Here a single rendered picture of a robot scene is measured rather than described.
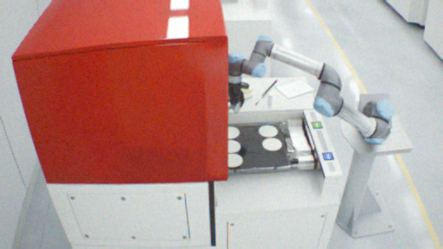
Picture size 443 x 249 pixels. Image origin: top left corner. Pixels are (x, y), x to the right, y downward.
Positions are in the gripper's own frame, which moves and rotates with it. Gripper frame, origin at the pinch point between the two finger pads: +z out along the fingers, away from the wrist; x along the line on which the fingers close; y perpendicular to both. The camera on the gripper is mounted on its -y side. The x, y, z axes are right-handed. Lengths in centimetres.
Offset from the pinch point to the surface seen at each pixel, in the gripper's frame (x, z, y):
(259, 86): -5.1, 3.0, -32.0
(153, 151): 20, -38, 83
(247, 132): 8.6, 9.7, 1.6
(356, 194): 68, 67, -47
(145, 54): 20, -77, 83
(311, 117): 34.3, 3.5, -23.8
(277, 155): 31.0, 9.5, 8.8
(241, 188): 24.9, 17.7, 31.7
